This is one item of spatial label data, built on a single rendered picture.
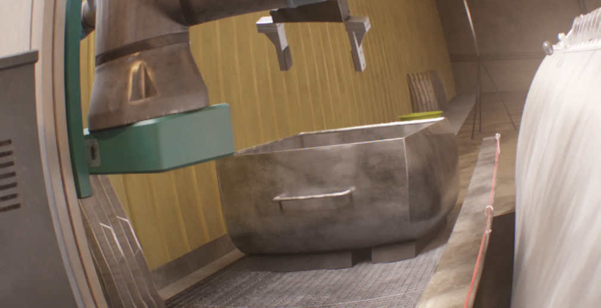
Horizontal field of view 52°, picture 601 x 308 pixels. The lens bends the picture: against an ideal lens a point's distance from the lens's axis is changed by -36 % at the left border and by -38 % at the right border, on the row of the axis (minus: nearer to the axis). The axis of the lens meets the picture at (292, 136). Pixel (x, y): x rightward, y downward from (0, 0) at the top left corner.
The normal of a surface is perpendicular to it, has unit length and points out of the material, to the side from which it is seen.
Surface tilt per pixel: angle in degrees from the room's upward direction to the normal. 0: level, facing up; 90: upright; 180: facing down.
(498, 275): 90
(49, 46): 90
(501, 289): 90
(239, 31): 90
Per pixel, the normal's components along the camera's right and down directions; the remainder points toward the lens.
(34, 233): 0.84, -0.08
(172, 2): -0.05, 0.60
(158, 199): 0.95, -0.11
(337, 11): -0.33, 0.51
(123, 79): -0.14, -0.26
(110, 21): -0.44, 0.12
